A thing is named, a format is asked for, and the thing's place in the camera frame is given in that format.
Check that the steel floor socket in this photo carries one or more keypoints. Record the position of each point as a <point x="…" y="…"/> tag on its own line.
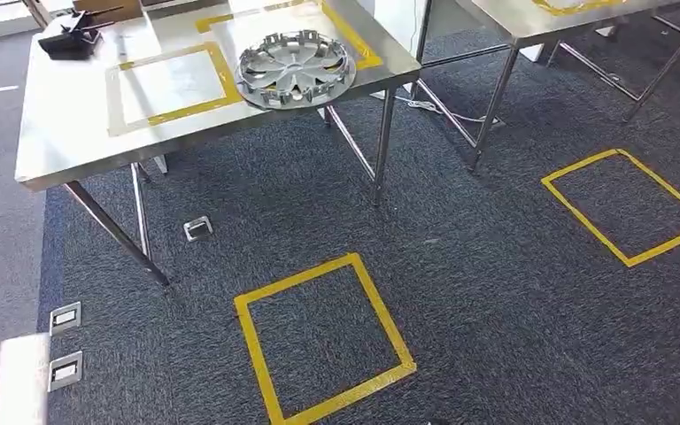
<point x="64" y="317"/>
<point x="64" y="371"/>
<point x="188" y="230"/>

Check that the silver wheel hubcap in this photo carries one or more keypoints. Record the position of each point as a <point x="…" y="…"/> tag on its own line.
<point x="296" y="69"/>

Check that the brown cardboard box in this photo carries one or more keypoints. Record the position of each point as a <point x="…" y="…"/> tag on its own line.
<point x="108" y="9"/>

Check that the yellow floor tape square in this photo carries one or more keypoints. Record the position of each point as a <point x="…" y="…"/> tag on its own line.
<point x="293" y="277"/>
<point x="580" y="166"/>

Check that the black plastic part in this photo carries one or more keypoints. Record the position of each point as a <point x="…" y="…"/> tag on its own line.
<point x="67" y="44"/>

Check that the stainless steel table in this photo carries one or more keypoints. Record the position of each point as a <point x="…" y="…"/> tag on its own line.
<point x="70" y="117"/>
<point x="522" y="20"/>

